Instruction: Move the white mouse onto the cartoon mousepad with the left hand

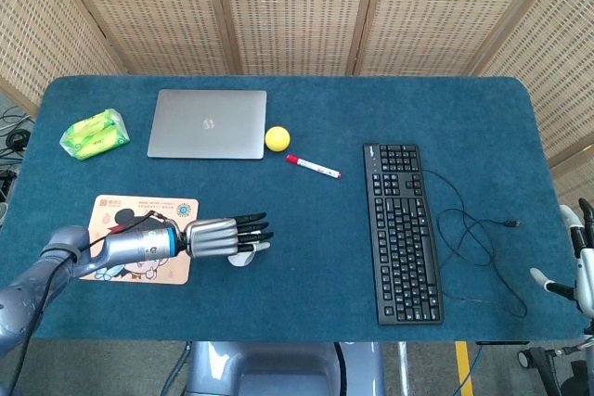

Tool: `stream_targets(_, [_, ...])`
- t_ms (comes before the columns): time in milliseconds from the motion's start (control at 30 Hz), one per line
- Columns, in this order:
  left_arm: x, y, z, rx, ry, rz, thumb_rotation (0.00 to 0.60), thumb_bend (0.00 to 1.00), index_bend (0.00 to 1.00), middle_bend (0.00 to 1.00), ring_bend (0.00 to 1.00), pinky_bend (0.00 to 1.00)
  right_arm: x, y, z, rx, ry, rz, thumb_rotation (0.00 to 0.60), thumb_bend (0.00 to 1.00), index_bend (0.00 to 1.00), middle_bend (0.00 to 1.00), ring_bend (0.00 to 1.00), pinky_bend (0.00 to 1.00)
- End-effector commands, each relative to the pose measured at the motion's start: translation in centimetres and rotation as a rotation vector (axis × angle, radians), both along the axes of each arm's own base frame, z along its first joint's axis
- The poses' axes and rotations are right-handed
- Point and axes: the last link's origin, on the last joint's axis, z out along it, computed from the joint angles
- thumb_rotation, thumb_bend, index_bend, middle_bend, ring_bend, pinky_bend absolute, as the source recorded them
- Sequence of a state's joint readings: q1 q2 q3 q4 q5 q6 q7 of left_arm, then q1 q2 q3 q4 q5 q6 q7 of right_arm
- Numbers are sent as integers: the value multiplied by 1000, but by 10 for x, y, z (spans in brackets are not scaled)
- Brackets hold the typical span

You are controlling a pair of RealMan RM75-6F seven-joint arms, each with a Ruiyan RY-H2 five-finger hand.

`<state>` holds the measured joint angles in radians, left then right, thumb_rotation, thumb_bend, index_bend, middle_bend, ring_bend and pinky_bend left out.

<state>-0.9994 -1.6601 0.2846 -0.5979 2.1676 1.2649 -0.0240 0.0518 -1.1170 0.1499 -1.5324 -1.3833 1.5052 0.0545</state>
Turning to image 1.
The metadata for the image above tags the yellow floor tape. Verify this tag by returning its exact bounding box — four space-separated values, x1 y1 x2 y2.
454 341 474 396

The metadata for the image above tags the yellow foam ball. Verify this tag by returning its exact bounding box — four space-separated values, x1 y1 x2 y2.
265 125 291 153

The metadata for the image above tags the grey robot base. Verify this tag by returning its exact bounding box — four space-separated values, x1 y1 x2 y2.
185 341 386 396

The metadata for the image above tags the blue table cloth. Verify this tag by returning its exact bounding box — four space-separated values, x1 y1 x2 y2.
0 74 587 341

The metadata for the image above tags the green tissue pack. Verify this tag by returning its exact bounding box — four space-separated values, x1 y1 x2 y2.
58 108 131 162

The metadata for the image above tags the black floor cable bundle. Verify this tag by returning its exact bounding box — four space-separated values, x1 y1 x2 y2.
0 106 36 211

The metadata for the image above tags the grey closed laptop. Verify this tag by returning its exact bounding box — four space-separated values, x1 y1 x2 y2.
147 88 268 160

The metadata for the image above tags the black keyboard cable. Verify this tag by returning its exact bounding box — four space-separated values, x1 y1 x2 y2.
420 168 529 321

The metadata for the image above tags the red white marker pen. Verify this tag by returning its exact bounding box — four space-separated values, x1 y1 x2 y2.
285 154 343 180

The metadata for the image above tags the cartoon girl mouse pad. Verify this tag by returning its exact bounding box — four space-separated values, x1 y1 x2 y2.
77 194 200 286

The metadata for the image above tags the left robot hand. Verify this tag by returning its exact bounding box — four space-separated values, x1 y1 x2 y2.
184 212 275 261

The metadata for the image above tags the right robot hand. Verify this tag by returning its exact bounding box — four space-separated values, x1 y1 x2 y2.
530 198 594 318

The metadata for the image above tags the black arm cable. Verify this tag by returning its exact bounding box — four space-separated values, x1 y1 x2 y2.
6 211 180 392

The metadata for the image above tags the woven bamboo folding screen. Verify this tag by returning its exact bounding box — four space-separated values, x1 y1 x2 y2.
0 0 594 211

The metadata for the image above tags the white computer mouse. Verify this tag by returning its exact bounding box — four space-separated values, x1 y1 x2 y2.
226 250 257 268

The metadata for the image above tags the black computer keyboard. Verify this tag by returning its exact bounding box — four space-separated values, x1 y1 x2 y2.
362 143 446 326

